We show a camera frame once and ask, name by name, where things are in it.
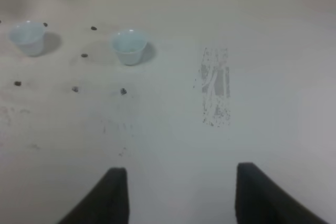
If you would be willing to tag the left light blue teacup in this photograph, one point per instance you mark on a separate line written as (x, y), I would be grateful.
(28, 37)

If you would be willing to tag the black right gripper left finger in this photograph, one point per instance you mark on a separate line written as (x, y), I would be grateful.
(107, 202)

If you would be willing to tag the light blue teacup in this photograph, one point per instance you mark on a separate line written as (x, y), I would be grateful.
(28, 37)
(129, 46)

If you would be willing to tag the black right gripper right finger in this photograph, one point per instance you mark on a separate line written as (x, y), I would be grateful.
(260, 200)

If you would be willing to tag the right light blue teacup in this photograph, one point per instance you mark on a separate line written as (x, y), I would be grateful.
(129, 46)

